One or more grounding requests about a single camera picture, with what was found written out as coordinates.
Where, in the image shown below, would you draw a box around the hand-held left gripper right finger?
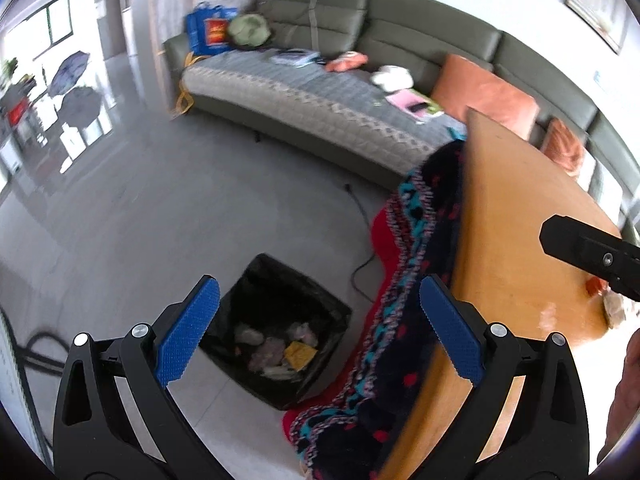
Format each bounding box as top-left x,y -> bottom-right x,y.
410,274 -> 592,480

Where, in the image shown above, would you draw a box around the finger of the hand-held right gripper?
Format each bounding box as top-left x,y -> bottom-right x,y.
539,214 -> 640,302

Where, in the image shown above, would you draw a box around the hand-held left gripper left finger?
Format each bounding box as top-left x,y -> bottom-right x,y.
52,274 -> 231,480

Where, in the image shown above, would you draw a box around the trash bin with black liner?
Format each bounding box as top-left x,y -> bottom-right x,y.
199,252 -> 353,412

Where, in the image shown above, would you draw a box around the person's right forearm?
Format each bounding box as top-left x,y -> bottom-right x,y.
597,327 -> 640,467

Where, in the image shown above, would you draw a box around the crumpled clear plastic wrapper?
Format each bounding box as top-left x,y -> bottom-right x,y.
235,324 -> 266,346
287,322 -> 321,346

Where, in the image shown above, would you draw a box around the light grey ribbed cushion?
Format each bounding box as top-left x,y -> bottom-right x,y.
575,152 -> 626,217

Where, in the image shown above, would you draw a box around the crumpled printed wrapper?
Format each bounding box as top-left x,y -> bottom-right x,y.
601,291 -> 630,329

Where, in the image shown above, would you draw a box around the crumpled pinkish plastic wrapper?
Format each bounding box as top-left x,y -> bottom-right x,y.
249,337 -> 288,373

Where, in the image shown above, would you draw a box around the small orange cushion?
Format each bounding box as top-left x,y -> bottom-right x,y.
540,117 -> 588,181

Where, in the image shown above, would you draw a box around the yellow paper wrapper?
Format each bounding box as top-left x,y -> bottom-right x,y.
284,341 -> 318,372

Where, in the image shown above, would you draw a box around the dark patterned knit blanket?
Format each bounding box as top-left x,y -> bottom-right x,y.
282,139 -> 468,480

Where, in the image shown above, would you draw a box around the large orange cushion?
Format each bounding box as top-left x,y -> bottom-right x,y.
430,54 -> 541,141

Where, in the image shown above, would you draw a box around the pink book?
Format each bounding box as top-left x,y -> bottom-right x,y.
387,89 -> 446,122

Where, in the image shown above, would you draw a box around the grey umbrella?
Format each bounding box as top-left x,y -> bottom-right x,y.
60,86 -> 101,128

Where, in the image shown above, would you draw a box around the white soft item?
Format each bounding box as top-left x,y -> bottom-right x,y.
370,65 -> 416,93

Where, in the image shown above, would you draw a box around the grey patterned sofa mat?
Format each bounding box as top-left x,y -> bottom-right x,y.
181,50 -> 468,181

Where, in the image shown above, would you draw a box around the grey green sofa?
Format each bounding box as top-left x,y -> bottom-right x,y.
162,0 -> 640,241

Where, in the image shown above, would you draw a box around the blue umbrella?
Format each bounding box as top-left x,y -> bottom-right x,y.
47,50 -> 93,96

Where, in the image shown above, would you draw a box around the pink soft item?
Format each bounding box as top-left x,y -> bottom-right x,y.
324,52 -> 368,73

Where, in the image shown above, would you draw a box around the clear flat packages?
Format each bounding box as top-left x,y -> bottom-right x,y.
270,47 -> 323,68

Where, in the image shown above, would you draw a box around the blue shopping bag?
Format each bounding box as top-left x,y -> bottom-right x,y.
186,2 -> 240,57

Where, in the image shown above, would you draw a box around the green hat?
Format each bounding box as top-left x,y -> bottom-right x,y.
227,12 -> 273,51

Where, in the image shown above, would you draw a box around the black floor cable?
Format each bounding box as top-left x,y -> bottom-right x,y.
342,184 -> 386,302

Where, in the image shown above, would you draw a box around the yellow cord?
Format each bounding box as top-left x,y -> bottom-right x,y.
172,52 -> 197,116

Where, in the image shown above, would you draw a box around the framed wall picture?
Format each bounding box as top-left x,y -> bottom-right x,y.
565,0 -> 631,56

